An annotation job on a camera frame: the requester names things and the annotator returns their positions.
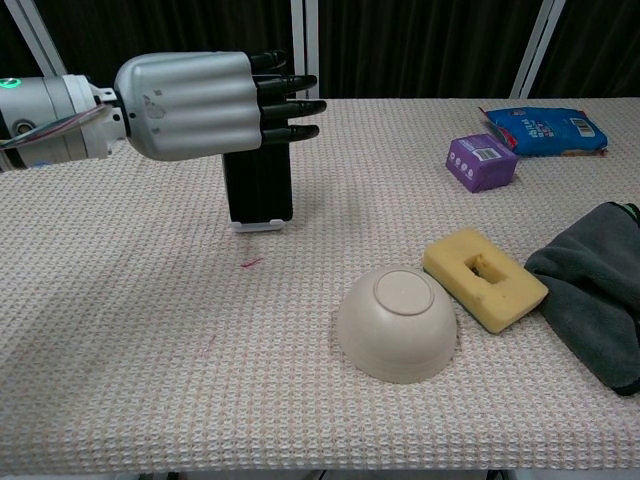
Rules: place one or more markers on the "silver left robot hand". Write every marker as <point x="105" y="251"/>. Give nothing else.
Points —
<point x="190" y="105"/>

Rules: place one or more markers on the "black smartphone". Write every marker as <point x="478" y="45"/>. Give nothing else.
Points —
<point x="257" y="185"/>

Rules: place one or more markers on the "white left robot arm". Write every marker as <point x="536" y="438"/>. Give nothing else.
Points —
<point x="55" y="107"/>

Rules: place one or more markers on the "white phone stand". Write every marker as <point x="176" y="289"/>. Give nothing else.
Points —
<point x="257" y="227"/>

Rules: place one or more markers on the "black pleated curtain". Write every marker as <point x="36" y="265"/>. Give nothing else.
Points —
<point x="12" y="45"/>
<point x="600" y="45"/>
<point x="175" y="25"/>
<point x="425" y="45"/>

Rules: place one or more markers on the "beige waffle tablecloth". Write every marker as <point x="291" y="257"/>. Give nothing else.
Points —
<point x="250" y="375"/>

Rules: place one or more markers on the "purple tissue packet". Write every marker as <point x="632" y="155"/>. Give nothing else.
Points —
<point x="475" y="167"/>

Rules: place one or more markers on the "yellow sponge with hole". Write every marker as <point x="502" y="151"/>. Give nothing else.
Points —
<point x="450" y="257"/>

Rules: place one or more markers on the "beige upturned bowl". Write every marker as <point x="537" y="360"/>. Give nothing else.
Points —
<point x="400" y="330"/>

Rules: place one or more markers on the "blue snack bag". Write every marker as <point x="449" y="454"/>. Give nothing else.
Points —
<point x="545" y="130"/>

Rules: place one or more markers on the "grey microfibre cloth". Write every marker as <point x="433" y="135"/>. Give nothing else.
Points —
<point x="595" y="290"/>

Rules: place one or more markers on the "white frame post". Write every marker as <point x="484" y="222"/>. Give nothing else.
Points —
<point x="35" y="35"/>
<point x="298" y="30"/>
<point x="312" y="30"/>
<point x="537" y="50"/>

